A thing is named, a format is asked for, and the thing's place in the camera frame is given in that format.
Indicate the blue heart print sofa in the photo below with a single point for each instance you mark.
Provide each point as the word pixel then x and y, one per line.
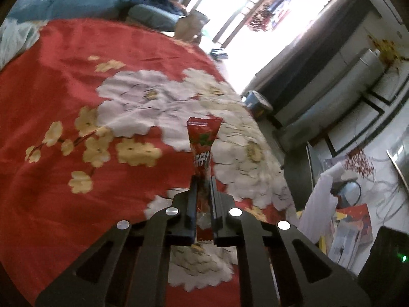
pixel 80 6

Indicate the red candy wrapper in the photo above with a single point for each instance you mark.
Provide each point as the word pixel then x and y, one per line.
pixel 201 147

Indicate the small dark object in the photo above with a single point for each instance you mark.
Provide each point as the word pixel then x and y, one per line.
pixel 219 54

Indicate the brown paper bag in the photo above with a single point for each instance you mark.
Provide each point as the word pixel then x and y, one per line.
pixel 190 27

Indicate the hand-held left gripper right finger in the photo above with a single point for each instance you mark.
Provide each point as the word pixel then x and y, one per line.
pixel 214 204

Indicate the glass balcony door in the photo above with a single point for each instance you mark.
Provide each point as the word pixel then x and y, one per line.
pixel 242 9

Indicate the crumpled grey cloth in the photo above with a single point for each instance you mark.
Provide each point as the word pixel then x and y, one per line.
pixel 16 41

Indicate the white vase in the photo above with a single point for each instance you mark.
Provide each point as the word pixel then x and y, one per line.
pixel 319 201

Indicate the red floral blanket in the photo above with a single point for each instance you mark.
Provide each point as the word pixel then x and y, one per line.
pixel 64 102

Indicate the grey curtain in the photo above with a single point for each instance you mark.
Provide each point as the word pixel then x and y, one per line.
pixel 303 48

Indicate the red card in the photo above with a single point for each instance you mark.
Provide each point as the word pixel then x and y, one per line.
pixel 356 222

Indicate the yellow artificial flowers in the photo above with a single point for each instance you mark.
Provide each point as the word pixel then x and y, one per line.
pixel 388 51

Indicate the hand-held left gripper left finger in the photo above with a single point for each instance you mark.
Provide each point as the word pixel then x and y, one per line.
pixel 193 204

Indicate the red berry branches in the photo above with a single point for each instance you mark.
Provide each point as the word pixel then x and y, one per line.
pixel 359 163

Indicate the blue storage box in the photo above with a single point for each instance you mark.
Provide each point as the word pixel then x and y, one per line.
pixel 257 104

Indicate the hanging laundry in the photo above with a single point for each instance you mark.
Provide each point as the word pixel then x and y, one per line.
pixel 268 12

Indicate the silver standing air conditioner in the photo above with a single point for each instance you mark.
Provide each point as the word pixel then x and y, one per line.
pixel 335 102

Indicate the dark clothing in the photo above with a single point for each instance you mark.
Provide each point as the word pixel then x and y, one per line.
pixel 166 6

